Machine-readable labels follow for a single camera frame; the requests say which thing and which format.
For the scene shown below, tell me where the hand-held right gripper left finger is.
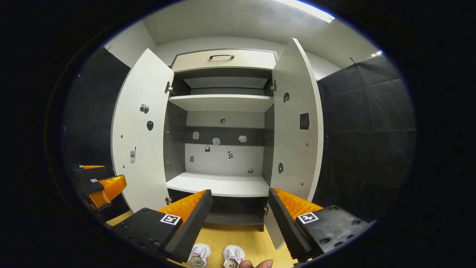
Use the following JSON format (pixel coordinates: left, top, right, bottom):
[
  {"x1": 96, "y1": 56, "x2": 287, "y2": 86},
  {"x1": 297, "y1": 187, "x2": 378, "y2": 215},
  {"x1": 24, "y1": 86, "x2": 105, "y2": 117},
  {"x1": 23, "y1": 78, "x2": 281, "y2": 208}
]
[{"x1": 112, "y1": 189, "x2": 213, "y2": 264}]

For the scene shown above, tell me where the white grey shoe cabinet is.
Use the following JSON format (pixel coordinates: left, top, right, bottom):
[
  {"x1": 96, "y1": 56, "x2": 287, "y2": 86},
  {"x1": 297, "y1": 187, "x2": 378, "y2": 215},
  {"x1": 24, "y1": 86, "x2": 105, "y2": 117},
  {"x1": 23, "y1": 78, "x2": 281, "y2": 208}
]
[{"x1": 164, "y1": 48, "x2": 277, "y2": 232}]

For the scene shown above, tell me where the white shoe cabinet door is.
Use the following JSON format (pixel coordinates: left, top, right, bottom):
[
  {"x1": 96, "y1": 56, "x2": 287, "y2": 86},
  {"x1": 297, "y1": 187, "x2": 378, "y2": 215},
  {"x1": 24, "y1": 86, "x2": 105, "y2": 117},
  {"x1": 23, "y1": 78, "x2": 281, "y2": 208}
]
[
  {"x1": 111, "y1": 48, "x2": 175, "y2": 213},
  {"x1": 263, "y1": 37, "x2": 325, "y2": 251}
]

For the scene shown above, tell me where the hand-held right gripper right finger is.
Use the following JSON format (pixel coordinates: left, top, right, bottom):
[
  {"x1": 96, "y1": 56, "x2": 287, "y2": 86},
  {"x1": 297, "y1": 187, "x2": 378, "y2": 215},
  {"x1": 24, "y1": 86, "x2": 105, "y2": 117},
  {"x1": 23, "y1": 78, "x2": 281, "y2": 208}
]
[{"x1": 268, "y1": 187, "x2": 372, "y2": 261}]

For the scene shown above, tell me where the long ceiling light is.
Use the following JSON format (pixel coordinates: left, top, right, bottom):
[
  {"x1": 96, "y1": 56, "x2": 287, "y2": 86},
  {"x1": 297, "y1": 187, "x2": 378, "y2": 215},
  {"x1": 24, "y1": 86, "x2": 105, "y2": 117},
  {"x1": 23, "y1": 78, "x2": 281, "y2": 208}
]
[{"x1": 273, "y1": 0, "x2": 336, "y2": 23}]

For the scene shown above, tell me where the white cabinet drawer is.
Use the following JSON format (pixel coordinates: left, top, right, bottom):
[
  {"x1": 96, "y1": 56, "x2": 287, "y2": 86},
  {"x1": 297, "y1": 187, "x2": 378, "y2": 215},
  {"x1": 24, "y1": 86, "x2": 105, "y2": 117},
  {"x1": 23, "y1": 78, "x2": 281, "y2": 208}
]
[{"x1": 171, "y1": 49, "x2": 277, "y2": 73}]

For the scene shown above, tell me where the white canvas shoe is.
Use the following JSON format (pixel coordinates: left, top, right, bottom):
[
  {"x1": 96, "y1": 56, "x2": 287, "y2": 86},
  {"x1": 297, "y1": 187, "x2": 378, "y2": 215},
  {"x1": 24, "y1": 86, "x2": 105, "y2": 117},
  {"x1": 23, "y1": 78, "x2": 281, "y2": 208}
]
[
  {"x1": 222, "y1": 245, "x2": 246, "y2": 268},
  {"x1": 188, "y1": 243, "x2": 212, "y2": 268}
]

